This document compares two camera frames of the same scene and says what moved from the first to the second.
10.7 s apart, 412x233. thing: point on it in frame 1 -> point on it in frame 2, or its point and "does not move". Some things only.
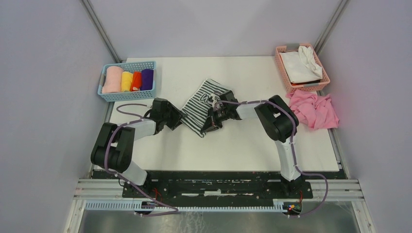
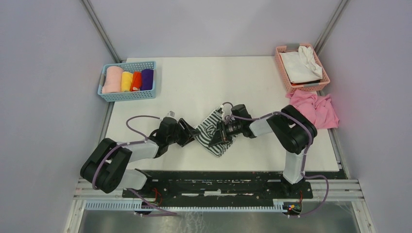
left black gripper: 177,116 -> 188,133
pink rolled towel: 113,79 does not move
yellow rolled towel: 127,79 does not move
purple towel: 146,79 does not move
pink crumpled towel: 318,112 does not move
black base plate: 217,186 does not move
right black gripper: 212,123 -> 220,135
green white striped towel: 197,108 -> 204,132
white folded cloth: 301,65 does not move
